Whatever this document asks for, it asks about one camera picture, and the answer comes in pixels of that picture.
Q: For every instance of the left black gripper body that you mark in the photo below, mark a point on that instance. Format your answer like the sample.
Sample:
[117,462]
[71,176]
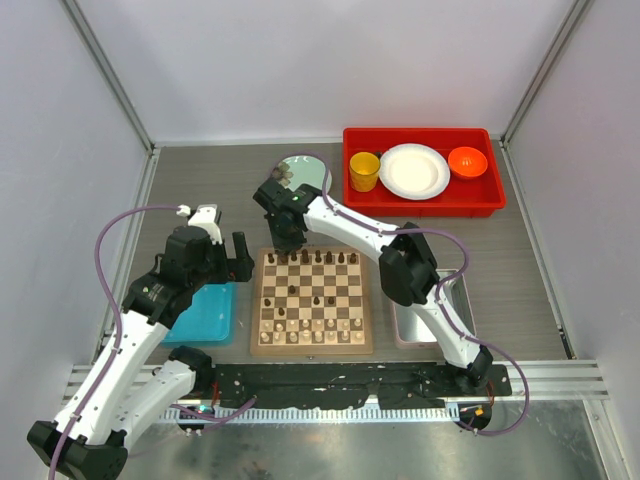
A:
[214,269]

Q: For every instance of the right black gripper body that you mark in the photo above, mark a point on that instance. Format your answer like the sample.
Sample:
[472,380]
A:
[274,225]

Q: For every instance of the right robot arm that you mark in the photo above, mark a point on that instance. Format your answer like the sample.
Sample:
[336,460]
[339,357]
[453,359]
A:
[406,264]

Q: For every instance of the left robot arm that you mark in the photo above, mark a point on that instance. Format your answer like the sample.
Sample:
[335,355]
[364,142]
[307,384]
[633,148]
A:
[92,435]

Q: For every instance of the wooden chess board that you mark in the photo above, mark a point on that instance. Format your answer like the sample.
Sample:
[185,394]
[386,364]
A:
[305,330]

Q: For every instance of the mint green flower plate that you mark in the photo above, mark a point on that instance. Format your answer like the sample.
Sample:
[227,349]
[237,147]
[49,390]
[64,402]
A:
[296,170]

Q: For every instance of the blue plastic tray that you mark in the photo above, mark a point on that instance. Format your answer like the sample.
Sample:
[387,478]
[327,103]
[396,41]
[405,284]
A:
[209,321]

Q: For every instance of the yellow plastic cup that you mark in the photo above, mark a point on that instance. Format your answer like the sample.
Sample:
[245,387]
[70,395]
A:
[363,171]

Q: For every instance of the red plastic bin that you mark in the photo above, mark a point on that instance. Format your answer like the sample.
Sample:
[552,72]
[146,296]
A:
[479,197]

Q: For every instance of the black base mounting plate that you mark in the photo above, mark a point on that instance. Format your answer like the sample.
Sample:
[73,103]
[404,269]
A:
[338,386]

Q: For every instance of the white paper plate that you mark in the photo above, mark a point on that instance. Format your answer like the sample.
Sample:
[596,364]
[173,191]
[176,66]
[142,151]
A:
[414,172]

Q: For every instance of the silver metal tray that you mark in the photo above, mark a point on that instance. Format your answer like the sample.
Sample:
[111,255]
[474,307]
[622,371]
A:
[412,333]

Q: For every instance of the orange plastic bowl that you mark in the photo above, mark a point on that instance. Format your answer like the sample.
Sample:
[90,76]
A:
[467,162]

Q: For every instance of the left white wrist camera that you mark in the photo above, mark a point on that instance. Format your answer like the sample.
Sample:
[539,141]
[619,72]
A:
[206,217]

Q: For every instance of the aluminium frame rail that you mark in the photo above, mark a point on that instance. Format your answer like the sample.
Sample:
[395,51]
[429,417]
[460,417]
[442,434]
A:
[547,380]

